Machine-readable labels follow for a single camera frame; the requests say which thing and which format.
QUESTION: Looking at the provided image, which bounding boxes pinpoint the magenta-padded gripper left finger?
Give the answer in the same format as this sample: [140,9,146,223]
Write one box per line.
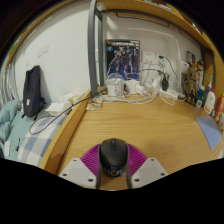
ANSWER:
[59,143,103,190]

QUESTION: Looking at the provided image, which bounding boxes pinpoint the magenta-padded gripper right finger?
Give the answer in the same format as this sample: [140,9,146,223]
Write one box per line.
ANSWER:
[124,143,169,190]

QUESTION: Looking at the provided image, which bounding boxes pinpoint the black computer mouse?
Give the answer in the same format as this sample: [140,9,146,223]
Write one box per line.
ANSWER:
[98,137,130,178]

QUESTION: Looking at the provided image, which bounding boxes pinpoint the blue plaid bedsheet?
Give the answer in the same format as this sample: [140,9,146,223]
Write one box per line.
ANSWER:
[16,114,69,168]

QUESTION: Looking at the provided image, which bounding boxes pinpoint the white charger block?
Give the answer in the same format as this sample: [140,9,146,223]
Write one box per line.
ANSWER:
[125,79,140,95]
[106,79,126,98]

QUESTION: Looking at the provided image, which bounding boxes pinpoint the teal blanket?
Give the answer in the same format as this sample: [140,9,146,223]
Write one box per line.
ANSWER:
[0,99,21,158]

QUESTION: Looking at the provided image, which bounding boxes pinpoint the white red-capped lotion bottle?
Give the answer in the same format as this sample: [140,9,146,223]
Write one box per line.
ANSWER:
[203,85,217,115]

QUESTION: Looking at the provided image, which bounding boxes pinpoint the black backpack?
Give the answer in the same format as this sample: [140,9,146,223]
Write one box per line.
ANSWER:
[22,65,47,118]

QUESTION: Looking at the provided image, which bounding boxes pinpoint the red yellow chips can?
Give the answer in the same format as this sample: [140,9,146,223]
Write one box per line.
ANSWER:
[214,93,224,123]

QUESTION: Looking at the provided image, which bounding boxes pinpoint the brown tree figurine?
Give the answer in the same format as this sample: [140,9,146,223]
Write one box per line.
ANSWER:
[185,61,203,105]

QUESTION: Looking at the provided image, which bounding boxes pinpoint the blue white spray bottle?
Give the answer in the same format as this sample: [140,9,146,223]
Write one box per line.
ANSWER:
[198,75,213,101]

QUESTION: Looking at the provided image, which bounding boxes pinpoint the blue robot model kit box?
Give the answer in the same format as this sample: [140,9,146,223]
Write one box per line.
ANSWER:
[105,39,141,83]

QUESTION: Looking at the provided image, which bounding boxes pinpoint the wooden shelf unit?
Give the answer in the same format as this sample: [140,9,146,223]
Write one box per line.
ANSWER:
[96,0,214,51]

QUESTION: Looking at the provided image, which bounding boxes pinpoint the black cable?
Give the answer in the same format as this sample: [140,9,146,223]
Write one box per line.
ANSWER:
[29,95,98,136]

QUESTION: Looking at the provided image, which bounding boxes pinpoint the white cable tangle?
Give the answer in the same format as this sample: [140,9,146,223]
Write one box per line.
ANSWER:
[96,54,188,107]

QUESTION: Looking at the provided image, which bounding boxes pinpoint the white wall socket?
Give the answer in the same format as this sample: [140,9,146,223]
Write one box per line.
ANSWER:
[142,50,156,66]

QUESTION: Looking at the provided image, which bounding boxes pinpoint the grey metal frame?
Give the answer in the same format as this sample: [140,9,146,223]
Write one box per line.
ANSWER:
[87,0,216,98]

